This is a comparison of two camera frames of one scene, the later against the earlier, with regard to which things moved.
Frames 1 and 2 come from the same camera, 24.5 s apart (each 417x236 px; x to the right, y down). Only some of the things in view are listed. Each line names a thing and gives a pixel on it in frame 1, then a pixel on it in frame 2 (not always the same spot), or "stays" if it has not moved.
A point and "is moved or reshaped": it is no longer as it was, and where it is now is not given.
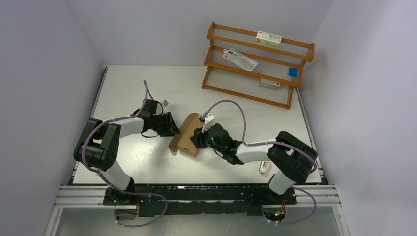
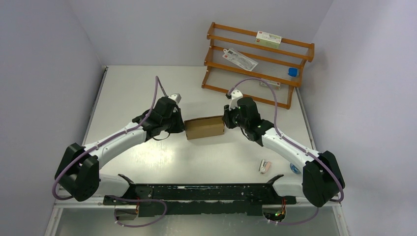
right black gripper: [198, 138] to [227, 114]
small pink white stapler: [264, 166] stays
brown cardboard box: [181, 141] is moved or reshaped
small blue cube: [293, 72] stays
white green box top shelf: [268, 39] stays
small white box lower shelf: [270, 84] stays
